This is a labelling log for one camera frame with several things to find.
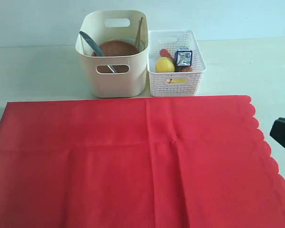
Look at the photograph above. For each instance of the white ceramic bowl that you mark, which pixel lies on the white ceramic bowl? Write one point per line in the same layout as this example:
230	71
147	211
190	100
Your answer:
141	45

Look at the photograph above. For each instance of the orange cheese wedge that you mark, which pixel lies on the orange cheese wedge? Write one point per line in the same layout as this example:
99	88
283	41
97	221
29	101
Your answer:
178	80

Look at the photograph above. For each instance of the red table cloth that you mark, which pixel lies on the red table cloth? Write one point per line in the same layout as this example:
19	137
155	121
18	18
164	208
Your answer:
174	162

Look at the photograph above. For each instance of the orange carrot piece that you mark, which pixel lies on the orange carrot piece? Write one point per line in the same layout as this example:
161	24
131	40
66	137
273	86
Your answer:
185	69

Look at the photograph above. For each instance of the brown wooden plate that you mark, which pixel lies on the brown wooden plate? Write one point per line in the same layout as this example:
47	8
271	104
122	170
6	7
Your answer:
114	48

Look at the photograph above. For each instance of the white woven plastic basket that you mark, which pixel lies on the white woven plastic basket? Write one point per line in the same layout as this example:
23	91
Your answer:
172	40

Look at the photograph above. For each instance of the yellow lemon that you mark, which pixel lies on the yellow lemon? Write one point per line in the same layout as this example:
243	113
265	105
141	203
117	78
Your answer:
164	65

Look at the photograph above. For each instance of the red sausage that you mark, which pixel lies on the red sausage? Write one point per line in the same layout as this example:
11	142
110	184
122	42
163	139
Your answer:
166	53

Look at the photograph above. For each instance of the blue white milk carton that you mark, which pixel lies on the blue white milk carton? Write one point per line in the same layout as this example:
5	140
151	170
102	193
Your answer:
183	57

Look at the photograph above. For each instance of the silver table knife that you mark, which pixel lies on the silver table knife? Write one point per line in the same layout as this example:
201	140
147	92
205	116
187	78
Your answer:
92	45

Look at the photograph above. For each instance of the cream plastic bin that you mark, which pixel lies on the cream plastic bin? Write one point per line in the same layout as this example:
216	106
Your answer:
103	26

